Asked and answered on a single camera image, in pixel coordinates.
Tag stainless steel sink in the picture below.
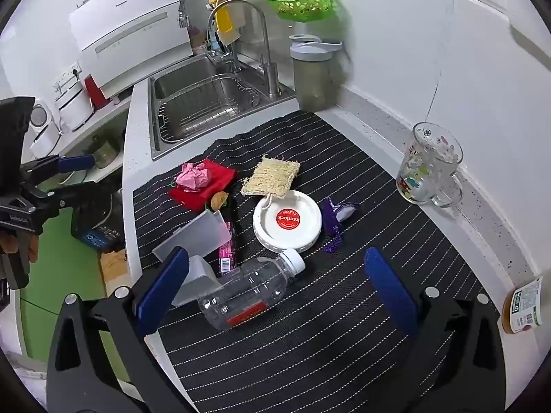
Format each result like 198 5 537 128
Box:
148 49 299 161

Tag tall steel faucet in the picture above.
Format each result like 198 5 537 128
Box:
208 0 280 99

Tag white countertop dishwasher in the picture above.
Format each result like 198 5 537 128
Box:
69 0 193 96

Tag thin black cord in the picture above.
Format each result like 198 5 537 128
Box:
425 0 458 123

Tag white jar lid red label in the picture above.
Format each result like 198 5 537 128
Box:
253 190 323 254

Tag clear plastic bottle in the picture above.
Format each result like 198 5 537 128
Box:
197 248 307 331

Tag cardboard piece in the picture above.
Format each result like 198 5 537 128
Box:
100 250 130 281

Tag black striped mat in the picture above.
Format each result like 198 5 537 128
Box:
131 109 502 413

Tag wall socket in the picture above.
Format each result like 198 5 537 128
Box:
54 62 83 92

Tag white translucent plastic box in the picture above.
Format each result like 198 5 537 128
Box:
152 210 233 307

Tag purple drawstring pouch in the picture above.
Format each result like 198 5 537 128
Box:
322 197 359 254

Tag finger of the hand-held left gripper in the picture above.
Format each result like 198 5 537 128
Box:
19 154 96 187
43 180 122 214

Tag white round-faced appliance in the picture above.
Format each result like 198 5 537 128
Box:
28 103 62 158

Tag red cloth pouch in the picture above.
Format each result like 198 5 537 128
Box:
169 159 238 212

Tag person's left hand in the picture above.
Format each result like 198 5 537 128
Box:
0 229 39 264

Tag curved chrome faucet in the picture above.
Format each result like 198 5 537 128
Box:
178 0 225 29

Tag green plastic basket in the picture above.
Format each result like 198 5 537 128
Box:
264 0 335 21

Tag white pot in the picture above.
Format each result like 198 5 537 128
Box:
56 82 94 132

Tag loofah scrub pad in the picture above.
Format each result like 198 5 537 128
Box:
240 156 301 196

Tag dark trash bin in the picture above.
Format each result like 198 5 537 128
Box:
71 181 126 253

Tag printed glass mug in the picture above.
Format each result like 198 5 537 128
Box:
396 121 465 207

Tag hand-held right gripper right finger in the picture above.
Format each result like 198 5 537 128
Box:
364 246 507 413

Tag pink paper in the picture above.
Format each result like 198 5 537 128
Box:
176 162 210 191

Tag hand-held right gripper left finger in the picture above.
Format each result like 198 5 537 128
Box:
46 246 192 413

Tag magenta snack wrapper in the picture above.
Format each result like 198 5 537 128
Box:
217 221 238 276

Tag glass jar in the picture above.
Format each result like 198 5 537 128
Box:
92 135 122 169

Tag labelled brown jar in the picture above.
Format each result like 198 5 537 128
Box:
501 277 544 335

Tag shaker bottle grey lid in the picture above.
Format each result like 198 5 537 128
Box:
289 34 344 112

